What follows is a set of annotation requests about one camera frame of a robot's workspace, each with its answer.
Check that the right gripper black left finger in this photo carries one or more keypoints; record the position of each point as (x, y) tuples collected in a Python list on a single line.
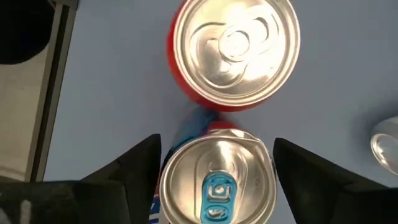
[(133, 186)]

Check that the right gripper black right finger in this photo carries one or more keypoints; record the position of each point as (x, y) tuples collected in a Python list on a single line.
[(311, 193)]

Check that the blue silver Red Bull can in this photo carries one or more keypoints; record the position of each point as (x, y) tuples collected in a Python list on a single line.
[(217, 161)]

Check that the silver Diet Coke can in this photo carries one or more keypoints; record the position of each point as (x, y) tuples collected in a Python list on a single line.
[(387, 146)]

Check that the red Fanta strawberry can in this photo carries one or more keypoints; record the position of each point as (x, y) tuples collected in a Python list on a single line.
[(233, 53)]

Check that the black aluminium table frame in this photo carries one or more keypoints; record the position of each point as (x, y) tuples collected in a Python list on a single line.
[(51, 93)]

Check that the black camera housing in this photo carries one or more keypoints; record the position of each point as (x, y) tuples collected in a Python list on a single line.
[(25, 28)]

